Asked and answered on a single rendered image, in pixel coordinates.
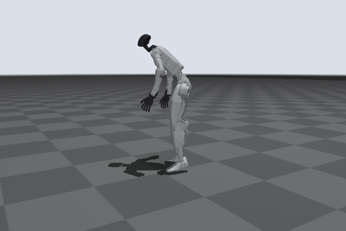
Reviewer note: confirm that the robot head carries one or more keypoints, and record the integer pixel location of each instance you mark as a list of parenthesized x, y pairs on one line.
[(144, 40)]

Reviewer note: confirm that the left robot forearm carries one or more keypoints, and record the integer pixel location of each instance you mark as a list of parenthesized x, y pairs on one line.
[(158, 80)]

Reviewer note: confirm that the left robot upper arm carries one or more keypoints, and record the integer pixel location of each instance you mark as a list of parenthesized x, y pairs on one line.
[(156, 55)]

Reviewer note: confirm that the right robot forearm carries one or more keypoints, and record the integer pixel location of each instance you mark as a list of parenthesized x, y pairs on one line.
[(169, 85)]

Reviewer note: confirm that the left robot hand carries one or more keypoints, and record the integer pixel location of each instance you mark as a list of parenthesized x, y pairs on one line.
[(148, 101)]

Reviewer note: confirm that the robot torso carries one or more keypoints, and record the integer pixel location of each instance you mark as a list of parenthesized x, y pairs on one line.
[(173, 66)]

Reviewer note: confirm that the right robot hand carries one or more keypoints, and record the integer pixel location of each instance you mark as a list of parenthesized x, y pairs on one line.
[(164, 99)]

